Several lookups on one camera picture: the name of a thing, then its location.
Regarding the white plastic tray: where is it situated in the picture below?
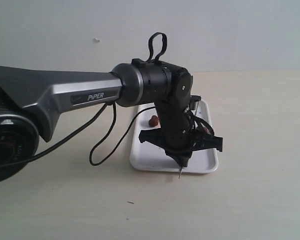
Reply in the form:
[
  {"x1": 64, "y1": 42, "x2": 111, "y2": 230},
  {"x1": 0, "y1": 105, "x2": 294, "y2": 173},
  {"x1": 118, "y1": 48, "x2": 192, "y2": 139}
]
[{"x1": 129, "y1": 103, "x2": 222, "y2": 175}]

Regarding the thin metal skewer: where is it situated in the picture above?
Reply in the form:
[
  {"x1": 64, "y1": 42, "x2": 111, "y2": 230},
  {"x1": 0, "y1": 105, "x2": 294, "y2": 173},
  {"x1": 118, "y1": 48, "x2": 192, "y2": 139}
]
[{"x1": 178, "y1": 167, "x2": 183, "y2": 179}]

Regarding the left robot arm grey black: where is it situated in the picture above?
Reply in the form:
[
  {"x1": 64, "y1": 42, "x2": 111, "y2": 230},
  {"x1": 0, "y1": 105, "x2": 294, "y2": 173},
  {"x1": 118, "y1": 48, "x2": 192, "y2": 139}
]
[{"x1": 0, "y1": 59, "x2": 223, "y2": 182}]

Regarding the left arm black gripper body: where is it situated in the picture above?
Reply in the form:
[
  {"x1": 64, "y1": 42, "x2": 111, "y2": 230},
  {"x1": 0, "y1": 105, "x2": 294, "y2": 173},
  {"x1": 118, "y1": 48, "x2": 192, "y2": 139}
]
[{"x1": 138, "y1": 98, "x2": 223, "y2": 153}]

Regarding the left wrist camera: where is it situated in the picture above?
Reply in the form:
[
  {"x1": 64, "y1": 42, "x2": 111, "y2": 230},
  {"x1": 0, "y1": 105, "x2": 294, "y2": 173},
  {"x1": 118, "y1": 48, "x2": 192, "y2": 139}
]
[{"x1": 189, "y1": 95, "x2": 202, "y2": 111}]

